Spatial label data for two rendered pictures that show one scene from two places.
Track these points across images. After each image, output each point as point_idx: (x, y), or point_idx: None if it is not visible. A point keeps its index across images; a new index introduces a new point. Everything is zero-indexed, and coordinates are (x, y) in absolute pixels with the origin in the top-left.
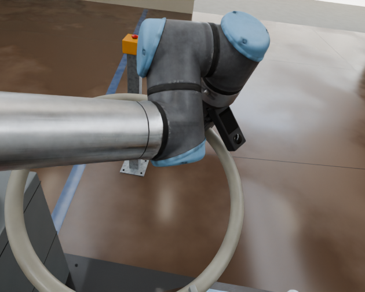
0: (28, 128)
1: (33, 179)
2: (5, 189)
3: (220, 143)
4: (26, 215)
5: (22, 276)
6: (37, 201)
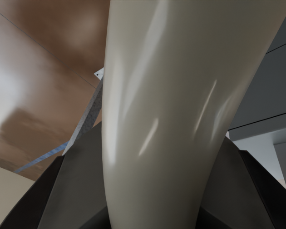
0: None
1: (239, 139)
2: (264, 145)
3: (203, 80)
4: (265, 113)
5: None
6: (240, 115)
